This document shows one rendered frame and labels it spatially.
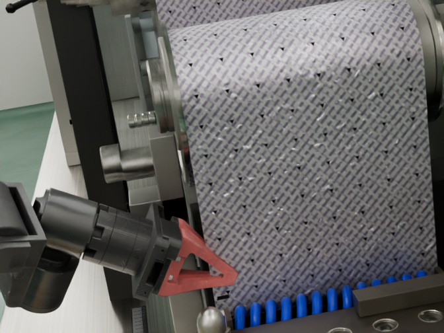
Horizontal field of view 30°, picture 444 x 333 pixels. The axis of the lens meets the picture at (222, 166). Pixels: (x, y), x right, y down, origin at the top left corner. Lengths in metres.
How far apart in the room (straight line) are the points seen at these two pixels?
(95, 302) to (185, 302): 0.31
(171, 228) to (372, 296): 0.20
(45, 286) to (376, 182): 0.34
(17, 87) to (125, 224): 5.73
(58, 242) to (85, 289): 0.48
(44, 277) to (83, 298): 0.43
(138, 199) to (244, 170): 0.14
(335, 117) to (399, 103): 0.06
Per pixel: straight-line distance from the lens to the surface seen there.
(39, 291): 0.83
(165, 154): 0.86
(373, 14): 0.82
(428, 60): 0.82
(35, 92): 6.49
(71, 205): 0.79
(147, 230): 0.79
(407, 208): 0.85
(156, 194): 0.89
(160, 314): 1.15
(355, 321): 0.81
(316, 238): 0.84
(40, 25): 1.79
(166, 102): 0.79
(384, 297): 0.81
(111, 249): 0.79
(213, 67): 0.77
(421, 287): 0.83
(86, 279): 1.30
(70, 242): 0.79
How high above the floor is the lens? 1.44
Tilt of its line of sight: 19 degrees down
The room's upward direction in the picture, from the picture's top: 9 degrees counter-clockwise
